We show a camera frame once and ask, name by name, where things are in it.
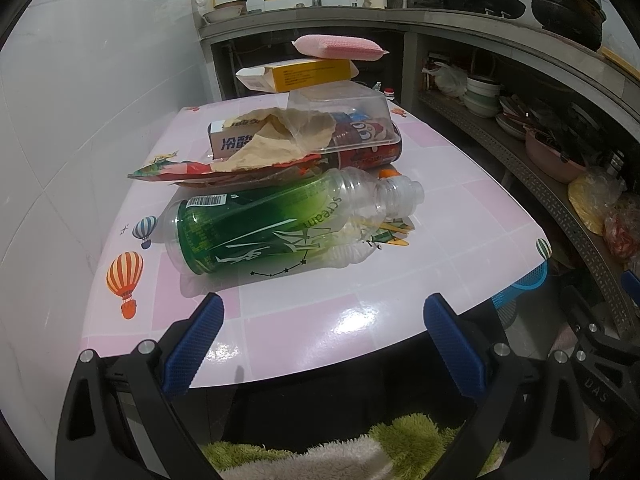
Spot red squirrel snack bag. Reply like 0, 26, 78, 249
128, 155, 321, 188

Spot green plastic bottle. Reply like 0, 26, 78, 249
164, 167, 424, 275

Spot blue white toothpaste box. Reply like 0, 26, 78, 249
207, 118, 266, 159

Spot beige cloth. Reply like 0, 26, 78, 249
210, 107, 335, 170

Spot clear plastic container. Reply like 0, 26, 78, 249
285, 80, 400, 154

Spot yellow cardboard box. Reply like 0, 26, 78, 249
235, 58, 359, 93

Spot pink scrub sponge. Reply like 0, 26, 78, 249
293, 35, 387, 61

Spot red cartoon snack bag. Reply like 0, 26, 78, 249
319, 112, 402, 170

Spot blue trash basket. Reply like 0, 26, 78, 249
491, 262, 548, 330

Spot green fuzzy sleeve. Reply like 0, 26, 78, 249
199, 412, 507, 480

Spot yellow food bag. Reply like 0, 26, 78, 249
567, 168, 625, 236

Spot pink balloon tablecloth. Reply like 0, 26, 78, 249
80, 108, 552, 387

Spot pink basin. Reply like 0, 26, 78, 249
525, 128, 587, 184

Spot stacked white bowls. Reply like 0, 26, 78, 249
462, 76, 501, 118

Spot white plastic bag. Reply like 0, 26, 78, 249
422, 62, 468, 98

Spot black wok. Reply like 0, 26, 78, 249
464, 0, 526, 20

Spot bowl on counter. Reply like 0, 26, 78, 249
203, 0, 247, 24

